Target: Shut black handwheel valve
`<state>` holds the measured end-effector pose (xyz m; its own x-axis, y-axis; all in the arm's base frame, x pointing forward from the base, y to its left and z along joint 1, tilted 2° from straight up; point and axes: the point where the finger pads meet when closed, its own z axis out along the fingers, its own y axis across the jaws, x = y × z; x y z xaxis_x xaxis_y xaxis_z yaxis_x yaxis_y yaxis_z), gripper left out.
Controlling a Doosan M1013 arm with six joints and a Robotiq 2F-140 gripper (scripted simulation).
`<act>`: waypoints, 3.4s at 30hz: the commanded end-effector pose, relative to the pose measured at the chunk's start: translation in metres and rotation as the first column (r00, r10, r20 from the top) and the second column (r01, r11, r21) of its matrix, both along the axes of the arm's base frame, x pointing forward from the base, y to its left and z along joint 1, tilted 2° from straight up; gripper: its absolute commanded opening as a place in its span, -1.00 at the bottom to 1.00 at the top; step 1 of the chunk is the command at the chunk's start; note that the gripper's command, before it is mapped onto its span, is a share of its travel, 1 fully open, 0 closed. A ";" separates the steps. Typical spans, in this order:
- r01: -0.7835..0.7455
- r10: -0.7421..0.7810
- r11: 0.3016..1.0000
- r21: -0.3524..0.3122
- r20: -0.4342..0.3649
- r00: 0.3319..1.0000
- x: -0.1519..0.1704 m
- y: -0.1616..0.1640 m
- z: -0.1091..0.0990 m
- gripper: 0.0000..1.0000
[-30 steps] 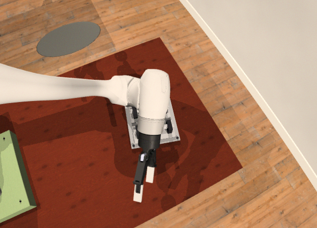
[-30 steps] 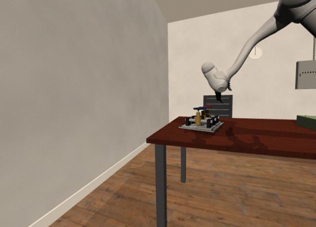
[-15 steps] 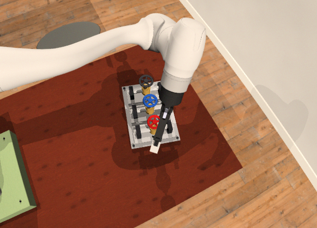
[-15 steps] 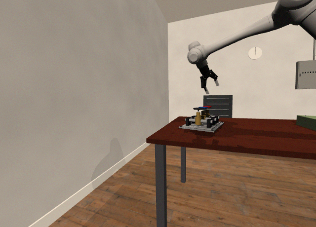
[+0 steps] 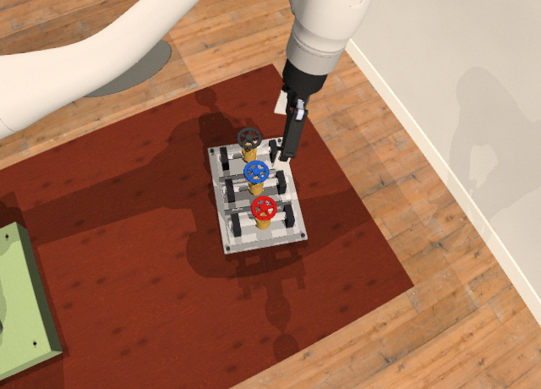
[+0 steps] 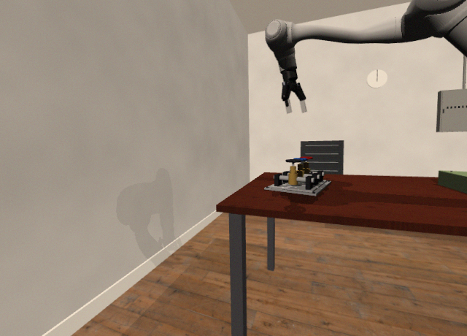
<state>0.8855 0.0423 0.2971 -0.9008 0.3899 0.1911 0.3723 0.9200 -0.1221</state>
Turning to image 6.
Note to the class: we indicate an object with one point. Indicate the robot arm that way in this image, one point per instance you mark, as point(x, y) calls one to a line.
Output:
point(422, 19)

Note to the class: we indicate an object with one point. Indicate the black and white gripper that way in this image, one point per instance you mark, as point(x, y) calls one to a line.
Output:
point(289, 79)

